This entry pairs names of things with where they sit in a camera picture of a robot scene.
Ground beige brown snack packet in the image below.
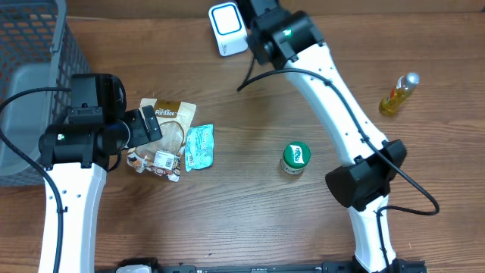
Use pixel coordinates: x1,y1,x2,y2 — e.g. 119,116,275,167
127,98,196,182

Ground teal snack packet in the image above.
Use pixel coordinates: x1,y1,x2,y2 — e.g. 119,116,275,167
185,124,214,172

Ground green lid jar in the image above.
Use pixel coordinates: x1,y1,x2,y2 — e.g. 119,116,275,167
280,141,311,175

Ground silver capped amber bottle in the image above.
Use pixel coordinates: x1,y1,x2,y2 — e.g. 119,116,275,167
379,72,420,116

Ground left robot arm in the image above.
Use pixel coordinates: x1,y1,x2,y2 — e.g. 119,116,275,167
39,74,162,272

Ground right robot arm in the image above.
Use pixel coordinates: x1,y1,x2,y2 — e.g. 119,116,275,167
236,0,406,272

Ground white barcode scanner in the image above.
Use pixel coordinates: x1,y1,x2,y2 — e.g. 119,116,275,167
208,2,249,57

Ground grey plastic shopping basket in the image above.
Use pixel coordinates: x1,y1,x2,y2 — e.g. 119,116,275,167
0,0,92,187

